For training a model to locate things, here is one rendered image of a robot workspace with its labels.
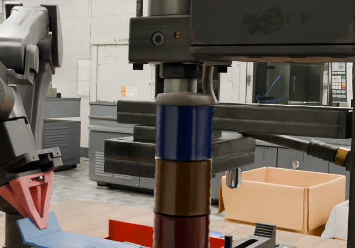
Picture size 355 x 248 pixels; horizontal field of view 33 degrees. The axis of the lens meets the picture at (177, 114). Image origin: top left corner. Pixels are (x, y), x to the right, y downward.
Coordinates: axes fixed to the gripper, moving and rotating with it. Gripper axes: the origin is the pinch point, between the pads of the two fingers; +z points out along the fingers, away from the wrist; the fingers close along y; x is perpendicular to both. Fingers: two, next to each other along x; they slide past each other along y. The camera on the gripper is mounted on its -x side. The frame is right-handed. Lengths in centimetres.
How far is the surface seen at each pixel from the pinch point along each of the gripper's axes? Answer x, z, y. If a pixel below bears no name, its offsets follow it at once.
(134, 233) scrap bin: 23.3, 6.2, -3.7
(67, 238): 0.7, 3.2, 3.5
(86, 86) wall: 663, -217, -518
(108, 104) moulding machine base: 456, -123, -330
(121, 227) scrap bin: 23.2, 4.3, -6.1
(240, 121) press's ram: -4.5, -1.5, 36.3
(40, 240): -2.3, 2.2, 1.6
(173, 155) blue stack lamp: -27, 1, 42
